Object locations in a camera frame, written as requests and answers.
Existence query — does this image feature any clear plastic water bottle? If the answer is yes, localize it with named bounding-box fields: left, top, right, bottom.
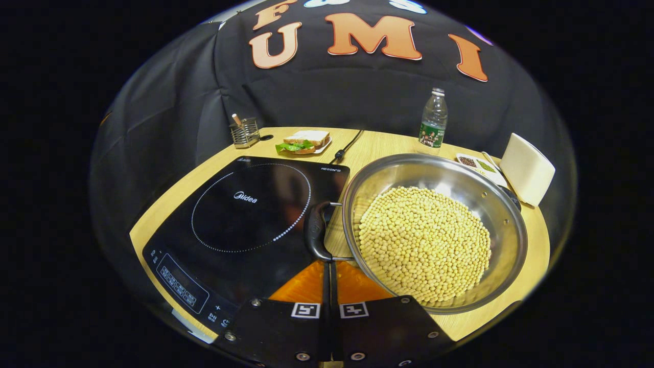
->
left=418, top=87, right=449, bottom=154

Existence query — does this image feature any black power cable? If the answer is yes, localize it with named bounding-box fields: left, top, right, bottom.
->
left=330, top=129, right=364, bottom=165

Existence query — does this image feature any pile of soybeans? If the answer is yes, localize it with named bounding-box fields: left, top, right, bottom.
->
left=358, top=186, right=492, bottom=303

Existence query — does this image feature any sandwich with lettuce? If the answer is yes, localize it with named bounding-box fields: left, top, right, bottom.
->
left=275, top=130, right=331, bottom=155

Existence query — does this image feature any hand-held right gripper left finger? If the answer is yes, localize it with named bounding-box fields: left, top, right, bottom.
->
left=212, top=260, right=332, bottom=366

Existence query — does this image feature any black induction cooktop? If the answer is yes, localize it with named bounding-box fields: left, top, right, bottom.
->
left=142, top=156, right=351, bottom=330

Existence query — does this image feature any white toaster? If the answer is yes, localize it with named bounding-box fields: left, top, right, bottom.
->
left=500, top=133, right=556, bottom=207

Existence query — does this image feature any stainless steel pot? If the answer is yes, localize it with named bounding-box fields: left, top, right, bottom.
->
left=303, top=153, right=528, bottom=315

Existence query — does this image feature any black backdrop cloth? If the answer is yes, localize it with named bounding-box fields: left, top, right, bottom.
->
left=89, top=0, right=578, bottom=225

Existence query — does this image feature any white spoon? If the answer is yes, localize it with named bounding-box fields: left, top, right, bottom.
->
left=481, top=151, right=504, bottom=172

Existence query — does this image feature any white divided bean dish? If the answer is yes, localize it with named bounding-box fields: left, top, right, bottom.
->
left=456, top=153, right=509, bottom=189

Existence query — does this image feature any metal wire holder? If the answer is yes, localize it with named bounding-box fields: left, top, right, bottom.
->
left=229, top=118, right=261, bottom=149

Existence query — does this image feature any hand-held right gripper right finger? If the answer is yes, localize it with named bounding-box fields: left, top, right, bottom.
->
left=331, top=260, right=456, bottom=366

